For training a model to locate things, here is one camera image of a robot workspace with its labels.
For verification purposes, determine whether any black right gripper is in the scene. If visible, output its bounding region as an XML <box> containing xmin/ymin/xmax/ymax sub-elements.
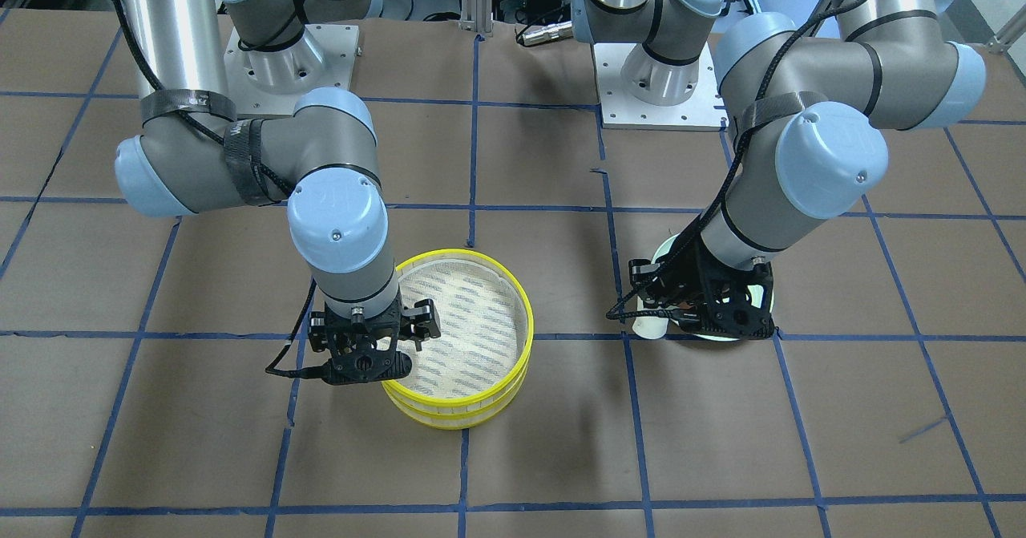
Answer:
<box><xmin>308</xmin><ymin>298</ymin><xmax>441</xmax><ymax>385</ymax></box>

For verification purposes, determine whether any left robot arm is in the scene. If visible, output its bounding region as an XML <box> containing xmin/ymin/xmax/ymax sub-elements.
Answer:
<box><xmin>606</xmin><ymin>0</ymin><xmax>986</xmax><ymax>340</ymax></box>

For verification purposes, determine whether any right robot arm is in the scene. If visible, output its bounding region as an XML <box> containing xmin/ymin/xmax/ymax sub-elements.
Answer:
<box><xmin>112</xmin><ymin>0</ymin><xmax>441</xmax><ymax>385</ymax></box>

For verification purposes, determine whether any silver metal cylinder tool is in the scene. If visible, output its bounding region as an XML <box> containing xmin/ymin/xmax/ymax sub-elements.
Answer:
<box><xmin>515</xmin><ymin>22</ymin><xmax>574</xmax><ymax>47</ymax></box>

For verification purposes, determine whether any white round bun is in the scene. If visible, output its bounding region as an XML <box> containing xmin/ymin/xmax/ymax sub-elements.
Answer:
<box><xmin>632</xmin><ymin>316</ymin><xmax>669</xmax><ymax>340</ymax></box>

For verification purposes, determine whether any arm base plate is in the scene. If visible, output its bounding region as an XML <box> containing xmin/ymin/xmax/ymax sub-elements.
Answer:
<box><xmin>592</xmin><ymin>42</ymin><xmax>728</xmax><ymax>131</ymax></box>
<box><xmin>224</xmin><ymin>24</ymin><xmax>362</xmax><ymax>119</ymax></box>

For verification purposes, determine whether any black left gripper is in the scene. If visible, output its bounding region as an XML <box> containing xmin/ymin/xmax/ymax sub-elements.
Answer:
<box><xmin>629</xmin><ymin>237</ymin><xmax>777</xmax><ymax>341</ymax></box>

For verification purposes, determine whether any yellow bottom steamer layer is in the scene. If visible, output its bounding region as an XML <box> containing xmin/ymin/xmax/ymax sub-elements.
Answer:
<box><xmin>382</xmin><ymin>362</ymin><xmax>529</xmax><ymax>430</ymax></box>

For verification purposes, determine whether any yellow steamer layer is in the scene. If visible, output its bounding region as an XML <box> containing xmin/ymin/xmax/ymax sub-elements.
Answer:
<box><xmin>387</xmin><ymin>249</ymin><xmax>534</xmax><ymax>406</ymax></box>
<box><xmin>382</xmin><ymin>362</ymin><xmax>529</xmax><ymax>430</ymax></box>

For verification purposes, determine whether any yellow top steamer layer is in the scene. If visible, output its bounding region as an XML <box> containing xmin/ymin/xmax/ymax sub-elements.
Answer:
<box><xmin>387</xmin><ymin>249</ymin><xmax>534</xmax><ymax>406</ymax></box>

